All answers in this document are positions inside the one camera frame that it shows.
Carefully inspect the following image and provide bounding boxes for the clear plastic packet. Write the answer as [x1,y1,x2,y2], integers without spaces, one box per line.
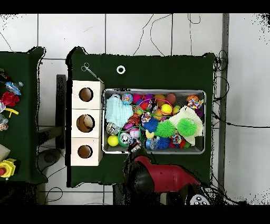
[0,114,9,132]

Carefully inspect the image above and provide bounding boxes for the large green spiky toy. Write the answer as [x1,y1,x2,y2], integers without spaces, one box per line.
[176,117,197,137]

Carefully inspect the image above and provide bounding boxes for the silver scissors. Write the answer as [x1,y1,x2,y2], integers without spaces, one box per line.
[81,62,104,83]

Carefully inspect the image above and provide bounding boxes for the thin black cable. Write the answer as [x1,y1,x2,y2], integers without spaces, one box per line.
[132,13,155,56]
[212,113,270,129]
[149,13,173,57]

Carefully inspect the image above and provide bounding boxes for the wire mesh bin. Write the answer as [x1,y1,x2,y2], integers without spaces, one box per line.
[102,88,207,154]

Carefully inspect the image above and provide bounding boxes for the black upright panel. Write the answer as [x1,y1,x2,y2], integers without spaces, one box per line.
[55,74,67,148]

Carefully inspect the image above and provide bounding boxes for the blue spiky ball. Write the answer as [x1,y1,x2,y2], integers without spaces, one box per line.
[143,117,159,133]

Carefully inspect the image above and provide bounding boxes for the yellow emergency stop button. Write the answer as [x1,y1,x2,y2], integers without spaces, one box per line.
[0,158,17,180]

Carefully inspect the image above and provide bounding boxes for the blue and clear packet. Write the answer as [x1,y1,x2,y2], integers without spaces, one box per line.
[5,81,24,96]

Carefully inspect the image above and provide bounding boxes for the wooden box with three holes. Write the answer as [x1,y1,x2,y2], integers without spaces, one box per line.
[71,80,105,166]

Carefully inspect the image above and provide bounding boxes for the small green spiky toy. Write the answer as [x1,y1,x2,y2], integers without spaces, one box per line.
[155,119,176,138]

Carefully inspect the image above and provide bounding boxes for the tiger striped plush toy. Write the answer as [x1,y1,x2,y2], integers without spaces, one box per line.
[127,114,141,127]

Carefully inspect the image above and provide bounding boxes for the light blue muslin cloth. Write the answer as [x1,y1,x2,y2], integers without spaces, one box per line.
[104,98,134,128]

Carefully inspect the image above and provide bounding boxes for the yellow plastic piece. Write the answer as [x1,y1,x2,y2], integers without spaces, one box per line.
[5,107,20,118]

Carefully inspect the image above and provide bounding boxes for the red crumpled item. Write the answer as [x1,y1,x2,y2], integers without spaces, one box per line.
[1,91,20,107]

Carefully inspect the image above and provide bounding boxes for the yellow smiley ball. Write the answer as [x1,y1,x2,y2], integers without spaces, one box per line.
[160,104,173,116]

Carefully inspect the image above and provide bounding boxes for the beige box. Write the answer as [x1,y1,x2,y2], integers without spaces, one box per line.
[0,144,11,162]

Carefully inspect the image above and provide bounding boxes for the cream knitted cloth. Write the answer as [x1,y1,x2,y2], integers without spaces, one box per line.
[168,105,204,146]

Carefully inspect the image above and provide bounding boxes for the colourful spotted cloth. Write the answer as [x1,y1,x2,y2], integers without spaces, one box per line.
[187,98,205,110]

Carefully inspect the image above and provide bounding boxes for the globe print ball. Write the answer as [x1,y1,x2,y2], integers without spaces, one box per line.
[121,93,133,105]

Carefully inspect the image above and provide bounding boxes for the dark green tablecloth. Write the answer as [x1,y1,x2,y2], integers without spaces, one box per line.
[0,46,48,184]
[66,46,216,188]

